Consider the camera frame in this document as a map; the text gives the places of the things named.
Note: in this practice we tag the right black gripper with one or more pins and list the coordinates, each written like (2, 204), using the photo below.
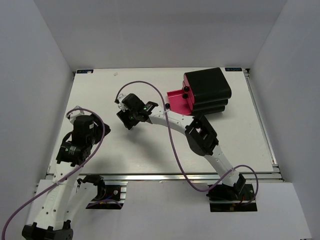
(128, 123)

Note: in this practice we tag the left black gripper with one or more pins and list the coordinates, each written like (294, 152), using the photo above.
(98, 120)

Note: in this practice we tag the pink bottom drawer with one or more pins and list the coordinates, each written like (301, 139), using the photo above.
(177, 103)

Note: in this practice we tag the pink drawer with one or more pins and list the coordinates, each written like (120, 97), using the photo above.
(177, 103)
(189, 101)
(187, 88)

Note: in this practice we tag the pink top drawer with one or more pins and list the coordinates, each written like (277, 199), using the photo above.
(187, 88)

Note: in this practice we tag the black drawer cabinet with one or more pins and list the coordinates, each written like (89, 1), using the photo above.
(211, 90)

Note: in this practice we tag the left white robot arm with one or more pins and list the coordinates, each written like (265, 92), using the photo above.
(68, 195)

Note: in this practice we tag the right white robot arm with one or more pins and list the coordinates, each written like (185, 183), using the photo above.
(201, 136)

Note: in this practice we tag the blue corner label left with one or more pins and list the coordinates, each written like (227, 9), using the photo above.
(84, 71)

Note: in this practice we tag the blue corner label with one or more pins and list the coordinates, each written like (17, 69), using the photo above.
(84, 71)
(233, 69)

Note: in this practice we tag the blue corner label right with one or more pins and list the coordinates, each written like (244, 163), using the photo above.
(233, 69)

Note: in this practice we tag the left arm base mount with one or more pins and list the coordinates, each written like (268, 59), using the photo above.
(111, 198)

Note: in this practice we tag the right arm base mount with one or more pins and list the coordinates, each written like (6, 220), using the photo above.
(222, 202)

